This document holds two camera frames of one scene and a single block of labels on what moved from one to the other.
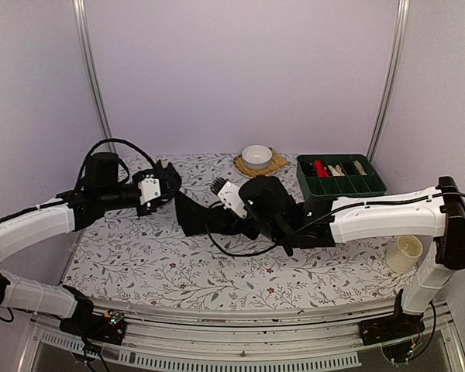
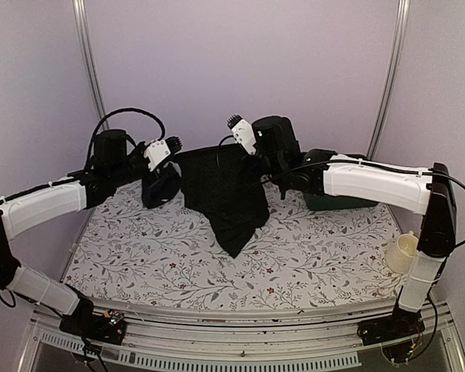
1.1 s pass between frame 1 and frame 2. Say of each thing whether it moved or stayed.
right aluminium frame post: stayed
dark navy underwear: stayed
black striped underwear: moved
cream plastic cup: stayed
